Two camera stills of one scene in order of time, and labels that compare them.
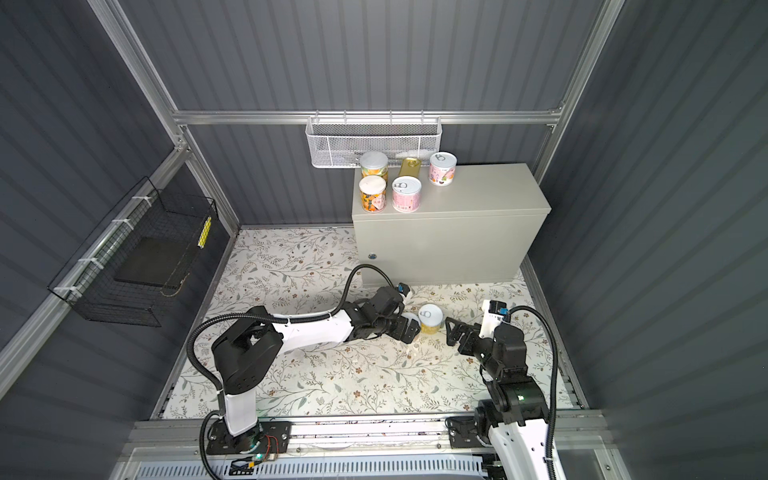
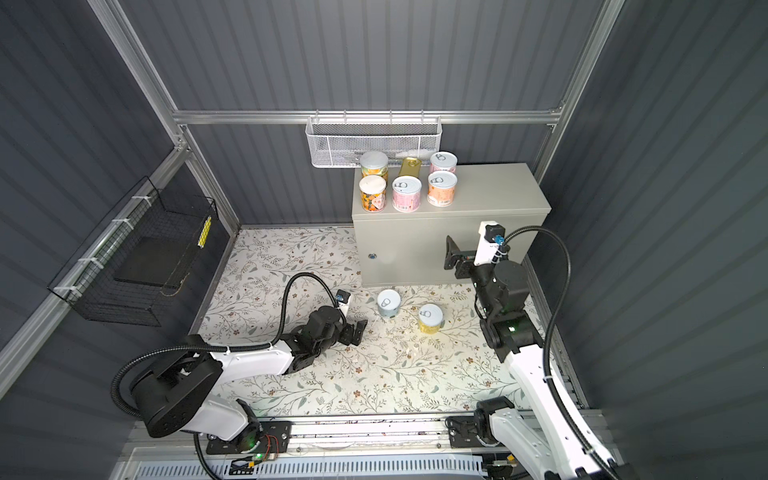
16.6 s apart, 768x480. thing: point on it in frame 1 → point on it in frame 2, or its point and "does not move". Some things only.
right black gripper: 472,335 → 453,253
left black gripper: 400,333 → 348,337
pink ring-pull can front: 406,193 does not move
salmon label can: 411,315 → 441,188
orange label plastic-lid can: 373,193 does not move
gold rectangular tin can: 410,167 does not move
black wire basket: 141,250 does not move
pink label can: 442,168 does not move
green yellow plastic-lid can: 374,163 does not move
